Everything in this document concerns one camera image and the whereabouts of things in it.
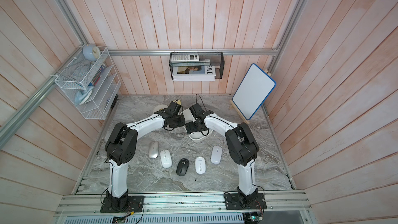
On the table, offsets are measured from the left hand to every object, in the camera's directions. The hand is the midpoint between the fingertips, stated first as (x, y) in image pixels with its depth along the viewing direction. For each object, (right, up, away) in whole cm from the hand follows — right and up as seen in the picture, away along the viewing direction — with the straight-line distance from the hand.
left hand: (184, 123), depth 98 cm
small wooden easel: (+33, +12, +6) cm, 36 cm away
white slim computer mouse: (-9, -19, -12) cm, 24 cm away
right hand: (+6, -3, -1) cm, 7 cm away
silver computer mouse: (-18, -15, -8) cm, 24 cm away
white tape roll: (-20, +11, +14) cm, 27 cm away
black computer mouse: (0, -22, -15) cm, 27 cm away
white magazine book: (+6, +32, -5) cm, 33 cm away
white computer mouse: (+20, -17, -10) cm, 28 cm away
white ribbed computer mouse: (+10, -21, -14) cm, 28 cm away
